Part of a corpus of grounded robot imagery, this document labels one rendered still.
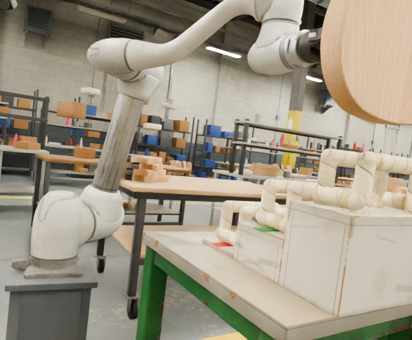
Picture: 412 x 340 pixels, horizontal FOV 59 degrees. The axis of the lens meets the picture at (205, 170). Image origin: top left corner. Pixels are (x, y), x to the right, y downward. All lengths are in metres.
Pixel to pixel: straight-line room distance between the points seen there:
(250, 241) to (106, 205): 0.74
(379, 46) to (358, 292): 0.43
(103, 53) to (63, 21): 10.88
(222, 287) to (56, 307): 0.75
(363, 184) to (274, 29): 0.51
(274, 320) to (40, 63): 11.42
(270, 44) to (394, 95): 0.37
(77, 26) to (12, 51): 1.96
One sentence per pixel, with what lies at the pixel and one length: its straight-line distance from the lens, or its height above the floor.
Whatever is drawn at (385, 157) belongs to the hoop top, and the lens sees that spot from 0.72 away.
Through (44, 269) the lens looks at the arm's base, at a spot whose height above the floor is 0.72.
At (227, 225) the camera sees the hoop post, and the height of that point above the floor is 0.99.
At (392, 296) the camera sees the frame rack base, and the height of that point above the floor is 0.95.
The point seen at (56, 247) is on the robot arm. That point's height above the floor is 0.80.
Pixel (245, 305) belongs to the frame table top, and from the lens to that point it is 0.68.
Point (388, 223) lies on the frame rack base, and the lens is 0.73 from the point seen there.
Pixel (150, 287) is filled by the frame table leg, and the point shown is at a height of 0.79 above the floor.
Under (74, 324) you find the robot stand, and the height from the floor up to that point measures 0.55.
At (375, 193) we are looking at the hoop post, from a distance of 0.87.
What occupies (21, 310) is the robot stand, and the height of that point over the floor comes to 0.61.
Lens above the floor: 1.18
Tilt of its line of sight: 3 degrees down
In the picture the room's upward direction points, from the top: 7 degrees clockwise
